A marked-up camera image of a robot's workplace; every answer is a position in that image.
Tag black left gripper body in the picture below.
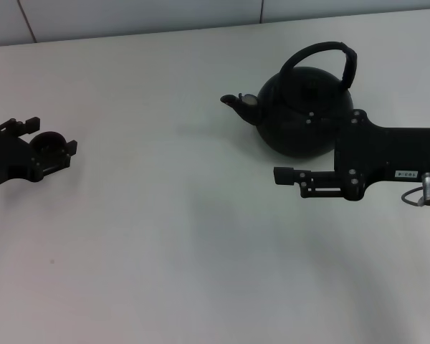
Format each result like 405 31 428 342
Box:
0 135 44 194

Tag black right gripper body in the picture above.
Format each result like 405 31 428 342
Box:
333 109 430 201

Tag small black teacup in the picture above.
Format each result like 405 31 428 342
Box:
30 131 70 161

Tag black round teapot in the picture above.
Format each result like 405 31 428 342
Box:
220 41 358 158

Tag grey right gripper cable with plug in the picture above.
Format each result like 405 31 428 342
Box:
401 171 430 207

